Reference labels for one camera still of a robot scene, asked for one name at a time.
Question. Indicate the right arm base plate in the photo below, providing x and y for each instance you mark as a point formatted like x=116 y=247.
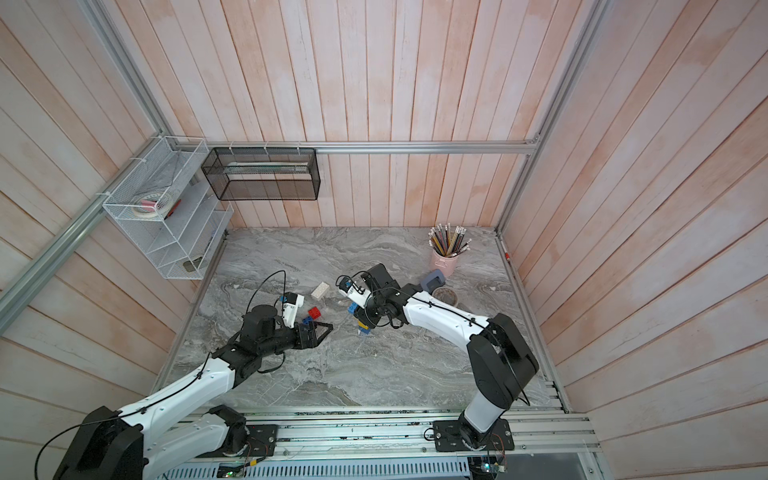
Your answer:
x=460 y=436

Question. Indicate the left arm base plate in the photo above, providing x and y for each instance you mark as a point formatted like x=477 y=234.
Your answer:
x=247 y=441

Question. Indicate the tape roll on shelf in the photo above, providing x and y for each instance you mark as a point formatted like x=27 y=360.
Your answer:
x=151 y=205

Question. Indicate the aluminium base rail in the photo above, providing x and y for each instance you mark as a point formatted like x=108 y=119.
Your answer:
x=389 y=432

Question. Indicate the blue grey tape dispenser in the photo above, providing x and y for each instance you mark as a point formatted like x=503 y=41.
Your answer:
x=432 y=281

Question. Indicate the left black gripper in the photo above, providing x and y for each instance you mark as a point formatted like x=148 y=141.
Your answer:
x=312 y=334

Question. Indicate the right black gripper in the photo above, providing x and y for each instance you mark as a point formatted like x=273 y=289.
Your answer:
x=366 y=319

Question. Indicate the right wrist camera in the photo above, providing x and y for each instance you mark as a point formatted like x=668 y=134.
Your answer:
x=358 y=294

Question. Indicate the black mesh basket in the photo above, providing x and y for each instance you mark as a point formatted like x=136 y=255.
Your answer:
x=263 y=173

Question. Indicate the white tape roll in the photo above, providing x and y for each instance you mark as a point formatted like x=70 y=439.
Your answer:
x=446 y=295

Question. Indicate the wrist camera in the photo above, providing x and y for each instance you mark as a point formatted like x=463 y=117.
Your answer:
x=291 y=304
x=358 y=294

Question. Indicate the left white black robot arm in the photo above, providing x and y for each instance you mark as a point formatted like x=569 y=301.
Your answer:
x=143 y=440

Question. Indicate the white wire shelf rack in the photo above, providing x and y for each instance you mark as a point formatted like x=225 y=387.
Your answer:
x=182 y=245

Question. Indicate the pink pencil cup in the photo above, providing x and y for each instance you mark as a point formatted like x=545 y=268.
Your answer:
x=446 y=265

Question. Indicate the bundle of coloured pencils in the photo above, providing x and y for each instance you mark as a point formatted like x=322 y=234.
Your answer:
x=448 y=241

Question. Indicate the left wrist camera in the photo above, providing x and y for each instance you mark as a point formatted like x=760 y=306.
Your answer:
x=291 y=304

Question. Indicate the white long lego brick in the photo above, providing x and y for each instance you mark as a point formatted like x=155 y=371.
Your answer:
x=320 y=291

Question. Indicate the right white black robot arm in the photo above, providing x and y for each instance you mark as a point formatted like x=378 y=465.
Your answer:
x=501 y=360

